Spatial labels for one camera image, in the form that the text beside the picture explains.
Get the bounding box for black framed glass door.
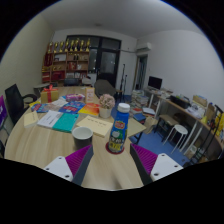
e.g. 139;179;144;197
66;34;122;88

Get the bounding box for teal book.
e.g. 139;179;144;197
52;112;80;133

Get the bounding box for pink flowers in white pot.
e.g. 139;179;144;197
98;93;116;119

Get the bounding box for black office chair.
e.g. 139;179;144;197
4;83;38;126

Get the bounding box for blue drink bottle white cap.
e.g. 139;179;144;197
107;102;131;154

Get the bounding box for blue cover book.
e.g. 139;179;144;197
58;100;87;115

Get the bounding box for orange book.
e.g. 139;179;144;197
77;102;102;117

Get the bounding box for pile of books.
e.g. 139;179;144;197
129;89;149;114

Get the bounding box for brown wooden stool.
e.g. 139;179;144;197
153;114;178;143

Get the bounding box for white round stool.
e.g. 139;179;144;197
163;124;189;154

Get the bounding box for pink wrapped pack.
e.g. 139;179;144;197
65;93;86;103

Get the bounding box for small tan upright box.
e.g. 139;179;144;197
84;87;96;104

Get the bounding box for white booklet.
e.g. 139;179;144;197
36;109;64;129

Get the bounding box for white wall air conditioner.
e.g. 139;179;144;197
135;42;153;53

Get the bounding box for grey padded chair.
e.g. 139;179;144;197
94;78;118;98

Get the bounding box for cluttered wooden side desk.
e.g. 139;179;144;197
143;87;224;161

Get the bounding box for black mug white inside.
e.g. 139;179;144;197
71;126;94;150

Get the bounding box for wooden shelf unit with trophies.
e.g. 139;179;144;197
40;38;92;84

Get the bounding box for white paper sheet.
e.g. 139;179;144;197
51;98;69;108

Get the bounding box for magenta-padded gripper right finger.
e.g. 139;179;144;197
129;143;184;186

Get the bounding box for yellow gift box red ribbon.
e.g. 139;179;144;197
40;84;60;104

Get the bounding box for large beige envelope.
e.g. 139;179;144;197
75;114;114;138

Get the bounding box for small round white table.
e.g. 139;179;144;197
33;83;51;98

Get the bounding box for black computer monitor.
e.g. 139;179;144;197
147;75;163;90

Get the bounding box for blue and red book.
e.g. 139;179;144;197
30;102;51;114

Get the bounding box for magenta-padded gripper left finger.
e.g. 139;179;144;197
43;144;95;187

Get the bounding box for flat round red coaster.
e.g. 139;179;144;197
105;141;126;156

